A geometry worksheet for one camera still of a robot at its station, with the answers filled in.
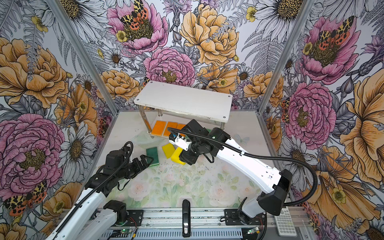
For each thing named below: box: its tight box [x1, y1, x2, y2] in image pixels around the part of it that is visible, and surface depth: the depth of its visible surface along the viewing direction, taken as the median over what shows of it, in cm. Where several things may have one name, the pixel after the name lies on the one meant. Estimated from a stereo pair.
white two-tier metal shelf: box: [133, 81, 233, 136], surface depth 83 cm
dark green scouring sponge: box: [146, 146, 160, 167], surface depth 96 cm
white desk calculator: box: [274, 207, 298, 237], surface depth 73 cm
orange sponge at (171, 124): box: [163, 121, 178, 137], surface depth 105 cm
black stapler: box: [182, 199, 191, 238], surface depth 72 cm
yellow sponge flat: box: [171, 147, 186, 165], surface depth 70 cm
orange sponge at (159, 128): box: [151, 120, 167, 136], surface depth 104 cm
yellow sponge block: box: [162, 143, 176, 159], surface depth 100 cm
